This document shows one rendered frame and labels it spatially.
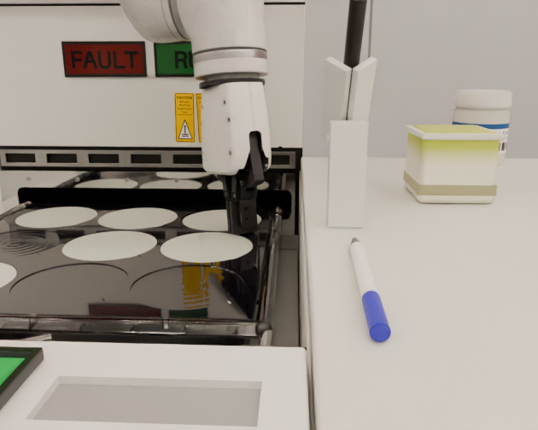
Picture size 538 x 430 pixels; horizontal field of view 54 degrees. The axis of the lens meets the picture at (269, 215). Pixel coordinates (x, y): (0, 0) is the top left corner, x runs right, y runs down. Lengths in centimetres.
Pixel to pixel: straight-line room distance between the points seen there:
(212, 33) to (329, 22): 169
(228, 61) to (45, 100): 35
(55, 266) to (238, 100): 25
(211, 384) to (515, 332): 15
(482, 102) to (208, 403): 57
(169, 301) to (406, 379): 27
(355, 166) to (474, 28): 196
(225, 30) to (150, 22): 9
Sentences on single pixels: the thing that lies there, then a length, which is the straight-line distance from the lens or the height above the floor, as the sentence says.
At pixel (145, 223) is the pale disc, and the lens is 68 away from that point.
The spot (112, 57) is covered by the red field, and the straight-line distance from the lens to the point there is 80.
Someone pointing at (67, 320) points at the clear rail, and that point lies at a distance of 45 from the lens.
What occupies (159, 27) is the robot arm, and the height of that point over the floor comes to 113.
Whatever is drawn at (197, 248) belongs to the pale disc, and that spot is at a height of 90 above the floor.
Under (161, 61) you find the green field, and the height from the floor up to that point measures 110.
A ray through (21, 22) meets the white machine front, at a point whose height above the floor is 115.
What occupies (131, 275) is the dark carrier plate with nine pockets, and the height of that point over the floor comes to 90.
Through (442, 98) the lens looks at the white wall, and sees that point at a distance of 233.
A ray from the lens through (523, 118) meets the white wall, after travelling 245.
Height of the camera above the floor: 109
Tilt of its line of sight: 16 degrees down
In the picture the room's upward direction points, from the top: straight up
